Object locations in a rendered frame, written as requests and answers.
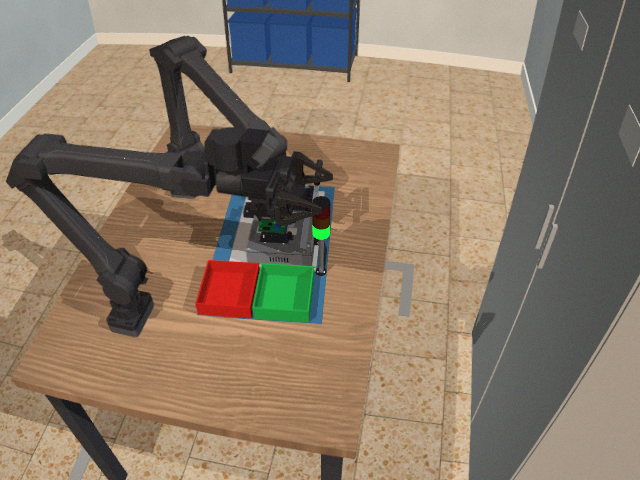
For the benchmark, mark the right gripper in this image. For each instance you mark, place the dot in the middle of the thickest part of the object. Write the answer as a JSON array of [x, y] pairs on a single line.
[[279, 180]]

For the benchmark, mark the green circuit board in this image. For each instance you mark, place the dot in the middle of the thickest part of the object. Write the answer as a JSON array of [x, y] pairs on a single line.
[[268, 226]]

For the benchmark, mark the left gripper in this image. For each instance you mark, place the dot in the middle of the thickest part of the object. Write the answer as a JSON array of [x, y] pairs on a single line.
[[253, 208]]

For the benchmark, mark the green bin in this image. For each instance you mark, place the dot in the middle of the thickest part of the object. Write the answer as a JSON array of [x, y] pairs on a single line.
[[286, 290]]

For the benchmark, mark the red bin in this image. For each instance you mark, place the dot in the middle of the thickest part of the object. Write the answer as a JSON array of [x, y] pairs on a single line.
[[225, 284]]

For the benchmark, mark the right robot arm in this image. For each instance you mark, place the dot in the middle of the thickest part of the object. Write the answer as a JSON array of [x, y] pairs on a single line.
[[162, 170]]

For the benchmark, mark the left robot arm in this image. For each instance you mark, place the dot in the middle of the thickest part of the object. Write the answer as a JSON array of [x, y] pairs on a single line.
[[194, 66]]

